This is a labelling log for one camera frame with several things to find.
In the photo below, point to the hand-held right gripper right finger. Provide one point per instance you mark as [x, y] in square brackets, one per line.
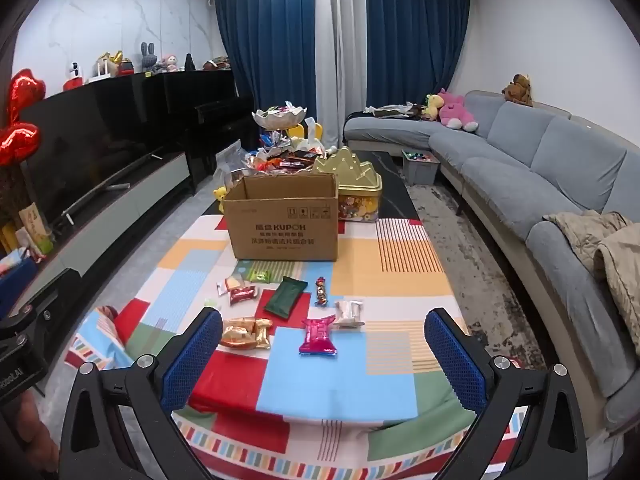
[455, 360]

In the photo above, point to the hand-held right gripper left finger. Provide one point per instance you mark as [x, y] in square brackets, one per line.
[192, 360]

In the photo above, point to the gold snack packet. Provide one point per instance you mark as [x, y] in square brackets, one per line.
[245, 334]

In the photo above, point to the small red snack packet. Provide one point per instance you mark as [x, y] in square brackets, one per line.
[243, 295]

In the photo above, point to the white cake packet red stripe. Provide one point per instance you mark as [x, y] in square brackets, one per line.
[231, 285]

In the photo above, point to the small green snack packet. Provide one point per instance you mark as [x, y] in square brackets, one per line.
[260, 276]

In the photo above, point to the dark green snack packet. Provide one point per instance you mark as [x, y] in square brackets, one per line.
[285, 297]

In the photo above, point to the white snack packet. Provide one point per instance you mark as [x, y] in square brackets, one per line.
[347, 313]

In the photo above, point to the magenta snack packet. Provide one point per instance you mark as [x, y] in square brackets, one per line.
[317, 336]

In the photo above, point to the brown twist-wrapped candy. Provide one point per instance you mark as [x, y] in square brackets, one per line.
[321, 291]

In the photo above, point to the brown cardboard box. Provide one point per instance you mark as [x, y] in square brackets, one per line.
[285, 225]

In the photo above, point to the pile of assorted snacks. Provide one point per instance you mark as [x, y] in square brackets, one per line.
[285, 160]

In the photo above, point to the person's left hand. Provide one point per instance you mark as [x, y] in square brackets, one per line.
[30, 435]

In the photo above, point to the colourful patchwork tablecloth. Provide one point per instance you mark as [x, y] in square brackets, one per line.
[390, 360]

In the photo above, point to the grey patterned rug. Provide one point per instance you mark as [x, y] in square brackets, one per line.
[480, 270]

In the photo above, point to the yellow bear figurine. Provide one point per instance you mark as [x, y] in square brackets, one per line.
[220, 197]

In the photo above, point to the grey television cabinet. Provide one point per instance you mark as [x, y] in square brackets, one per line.
[110, 215]

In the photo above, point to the beige blanket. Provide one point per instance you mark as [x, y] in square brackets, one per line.
[595, 240]

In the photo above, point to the clear jar of chocolate balls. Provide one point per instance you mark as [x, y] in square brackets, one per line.
[237, 180]

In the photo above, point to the grey remote control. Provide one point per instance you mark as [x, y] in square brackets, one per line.
[117, 186]

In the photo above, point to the grey storage bin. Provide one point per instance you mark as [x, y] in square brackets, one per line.
[420, 170]

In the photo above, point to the grey sectional sofa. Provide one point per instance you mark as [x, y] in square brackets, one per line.
[505, 170]

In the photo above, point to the red heart foil balloon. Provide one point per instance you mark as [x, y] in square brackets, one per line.
[26, 92]
[17, 142]

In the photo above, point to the gold mountain-lid tin box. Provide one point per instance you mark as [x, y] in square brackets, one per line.
[350, 175]

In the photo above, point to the black flat television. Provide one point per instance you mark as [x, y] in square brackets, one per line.
[90, 135]

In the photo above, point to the pink plush toy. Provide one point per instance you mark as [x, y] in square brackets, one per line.
[455, 110]

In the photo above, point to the black upright piano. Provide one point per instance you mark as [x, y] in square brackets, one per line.
[210, 110]

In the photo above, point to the yellow chair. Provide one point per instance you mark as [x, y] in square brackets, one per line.
[296, 131]

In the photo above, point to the yellow plush toy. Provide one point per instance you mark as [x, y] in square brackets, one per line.
[432, 105]

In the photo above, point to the two-tier lotus snack stand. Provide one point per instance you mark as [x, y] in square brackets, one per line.
[277, 117]

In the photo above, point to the clothes pile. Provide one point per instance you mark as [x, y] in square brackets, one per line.
[392, 109]

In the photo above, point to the white plastic bag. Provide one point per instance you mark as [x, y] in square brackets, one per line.
[314, 131]

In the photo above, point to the brown plush toy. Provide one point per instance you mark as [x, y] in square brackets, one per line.
[517, 89]

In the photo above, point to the white house model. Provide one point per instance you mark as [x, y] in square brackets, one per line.
[101, 69]

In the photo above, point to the black cone ornament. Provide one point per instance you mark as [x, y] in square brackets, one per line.
[189, 62]

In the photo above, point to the pink doll plush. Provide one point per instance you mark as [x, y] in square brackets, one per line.
[170, 62]

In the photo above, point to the grey bunny plush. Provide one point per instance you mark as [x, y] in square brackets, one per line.
[146, 57]

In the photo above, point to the gold foil balloon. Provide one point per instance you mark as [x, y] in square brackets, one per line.
[116, 56]

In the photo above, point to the blue curtain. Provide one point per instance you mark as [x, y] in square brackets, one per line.
[415, 35]
[265, 35]

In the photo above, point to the white sheer curtain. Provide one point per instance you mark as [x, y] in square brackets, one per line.
[340, 50]

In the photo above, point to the white security camera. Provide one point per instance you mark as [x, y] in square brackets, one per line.
[75, 70]

